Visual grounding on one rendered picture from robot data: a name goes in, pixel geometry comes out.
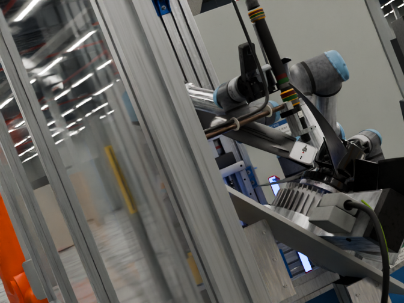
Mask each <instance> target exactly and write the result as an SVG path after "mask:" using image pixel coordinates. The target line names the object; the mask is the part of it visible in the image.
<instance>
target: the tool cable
mask: <svg viewBox="0 0 404 303"><path fill-rule="evenodd" d="M231 1H232V3H233V6H234V9H235V11H236V14H237V16H238V18H239V22H240V24H241V26H242V29H243V31H244V34H245V37H246V39H247V42H248V44H249V47H250V49H251V52H252V55H253V57H254V59H255V62H256V64H257V68H258V70H259V73H260V76H261V79H262V82H263V86H264V89H265V102H264V104H262V106H261V107H259V108H257V109H256V110H254V111H251V112H249V113H247V114H244V115H242V116H240V117H237V118H234V117H232V118H231V119H230V120H229V121H226V122H224V123H221V124H218V125H216V126H213V127H210V128H208V129H205V130H204V133H209V132H211V131H214V130H217V129H219V128H222V127H224V126H227V125H229V124H233V123H236V124H237V128H236V129H234V130H235V131H236V130H239V128H240V124H239V121H240V120H243V119H244V118H247V117H250V116H252V115H254V114H256V113H258V112H260V111H261V110H263V111H266V110H268V111H269V112H270V114H269V115H268V116H266V117H271V116H272V109H271V107H270V106H269V105H268V101H269V91H268V86H267V83H266V79H265V76H264V74H263V71H262V68H261V65H260V63H259V60H258V58H257V55H256V52H255V50H254V47H253V44H252V42H251V39H250V37H249V35H248V32H247V30H246V27H245V24H244V22H243V19H242V16H241V15H240V12H239V9H238V7H237V4H236V1H235V0H231Z"/></svg>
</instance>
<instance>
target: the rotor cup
mask: <svg viewBox="0 0 404 303"><path fill-rule="evenodd" d="M340 139H341V141H342V142H343V144H344V146H345V148H346V150H347V153H346V154H345V156H344V157H343V159H342V160H341V161H340V163H339V165H338V168H337V171H338V176H337V177H336V176H335V174H334V170H333V167H332V164H331V161H325V158H324V156H325V155H328V152H327V149H326V146H325V143H324V141H323V143H322V145H321V146H320V149H319V151H318V153H317V155H316V157H315V159H314V162H313V164H314V167H315V168H316V171H312V170H308V171H304V172H303V174H302V176H301V179H310V180H315V181H318V182H322V183H324V184H327V185H329V186H331V187H333V188H335V189H336V190H338V191H340V192H342V193H349V192H353V190H352V189H351V188H350V187H348V185H347V184H348V183H353V182H354V176H355V159H361V157H362V155H364V157H363V160H364V159H365V157H366V154H365V153H364V152H363V150H362V149H361V148H359V147H358V146H357V145H355V144H353V143H351V142H349V141H347V140H345V139H342V138H340Z"/></svg>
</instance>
